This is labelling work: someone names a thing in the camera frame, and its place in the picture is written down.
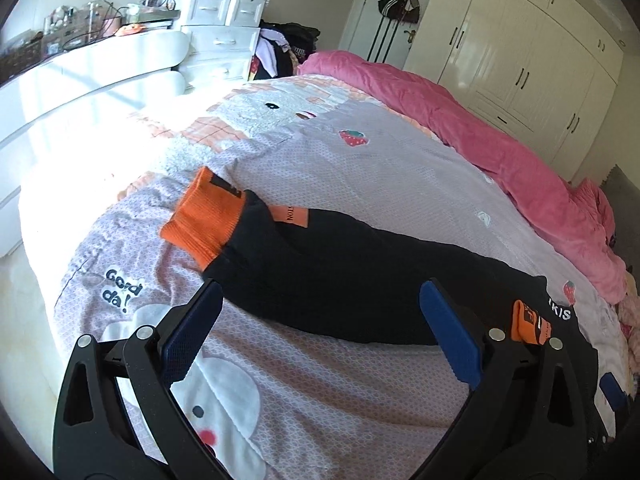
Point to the lilac printed bedspread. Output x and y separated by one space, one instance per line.
350 170

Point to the small orange toy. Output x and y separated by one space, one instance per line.
130 29

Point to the woven basket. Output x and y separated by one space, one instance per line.
20 60

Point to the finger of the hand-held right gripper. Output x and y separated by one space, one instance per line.
614 391

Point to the white drawer unit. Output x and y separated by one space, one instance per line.
220 35

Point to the pink fleece blanket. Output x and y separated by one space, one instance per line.
450 110

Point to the pale pink fuzzy garment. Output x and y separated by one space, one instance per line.
631 320

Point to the pile of dark clothes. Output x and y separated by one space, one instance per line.
287 45

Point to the white door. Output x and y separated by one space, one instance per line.
360 15

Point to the grey floor mat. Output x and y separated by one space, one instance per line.
622 200

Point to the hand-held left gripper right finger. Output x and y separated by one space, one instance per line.
452 330

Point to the white curved headboard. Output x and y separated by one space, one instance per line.
75 90

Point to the brown hanging bag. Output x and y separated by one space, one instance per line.
411 7

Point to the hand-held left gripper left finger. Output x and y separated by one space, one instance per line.
192 325

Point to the black pants with orange cuffs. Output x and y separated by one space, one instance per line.
325 260

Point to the cream wardrobe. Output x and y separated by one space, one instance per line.
520 45

